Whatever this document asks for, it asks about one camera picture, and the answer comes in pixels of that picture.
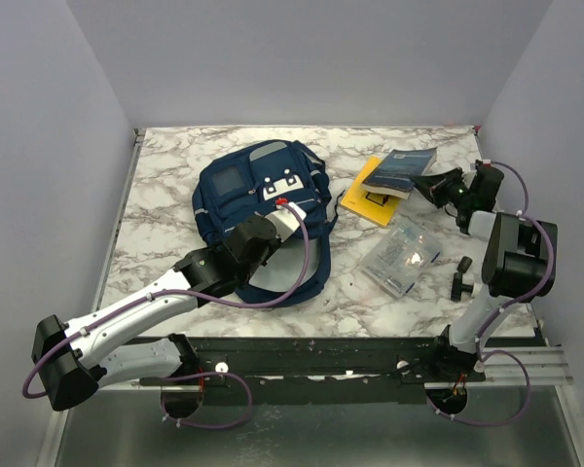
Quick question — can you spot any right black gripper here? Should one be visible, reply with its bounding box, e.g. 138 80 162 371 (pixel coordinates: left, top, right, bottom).
411 168 473 210

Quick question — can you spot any yellow notebook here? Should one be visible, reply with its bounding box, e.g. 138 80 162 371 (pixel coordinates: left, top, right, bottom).
340 156 400 227

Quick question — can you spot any navy blue student backpack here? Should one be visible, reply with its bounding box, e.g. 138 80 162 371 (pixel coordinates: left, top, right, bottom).
175 140 336 308

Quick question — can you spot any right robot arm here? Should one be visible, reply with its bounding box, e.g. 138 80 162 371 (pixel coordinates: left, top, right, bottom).
411 161 559 381

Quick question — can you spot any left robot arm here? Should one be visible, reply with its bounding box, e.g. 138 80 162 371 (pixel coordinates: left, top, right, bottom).
21 209 305 412

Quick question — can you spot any clear plastic pencil case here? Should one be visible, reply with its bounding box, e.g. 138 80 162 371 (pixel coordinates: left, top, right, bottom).
361 218 442 298

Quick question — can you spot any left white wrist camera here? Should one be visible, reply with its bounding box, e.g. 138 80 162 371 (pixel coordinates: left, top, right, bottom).
266 198 307 242

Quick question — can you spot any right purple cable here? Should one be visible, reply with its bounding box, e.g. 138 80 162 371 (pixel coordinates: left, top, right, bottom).
437 160 559 427

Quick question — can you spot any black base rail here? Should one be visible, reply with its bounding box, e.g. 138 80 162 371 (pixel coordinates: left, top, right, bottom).
99 335 524 411

